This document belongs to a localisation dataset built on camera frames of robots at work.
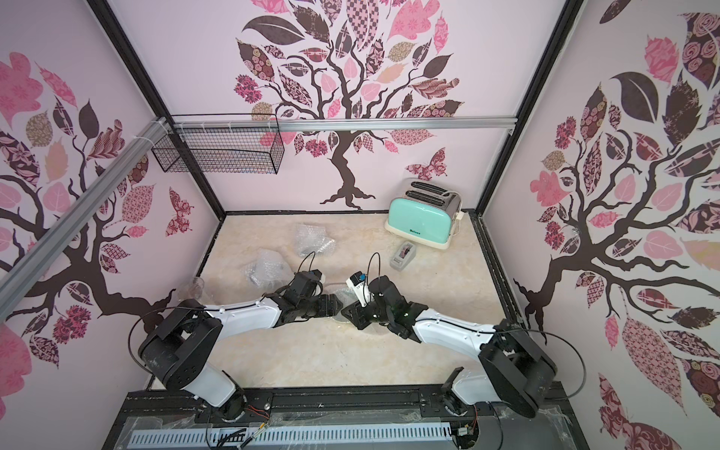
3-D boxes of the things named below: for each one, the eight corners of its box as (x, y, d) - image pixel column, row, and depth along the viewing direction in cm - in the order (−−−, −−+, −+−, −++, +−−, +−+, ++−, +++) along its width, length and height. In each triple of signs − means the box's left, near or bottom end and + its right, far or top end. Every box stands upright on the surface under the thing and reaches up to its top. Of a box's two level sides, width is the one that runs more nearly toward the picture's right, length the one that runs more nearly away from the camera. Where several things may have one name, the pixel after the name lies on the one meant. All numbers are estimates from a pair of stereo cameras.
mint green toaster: (387, 233, 115) (390, 203, 101) (401, 204, 126) (405, 173, 113) (444, 250, 109) (455, 220, 95) (453, 219, 120) (464, 188, 107)
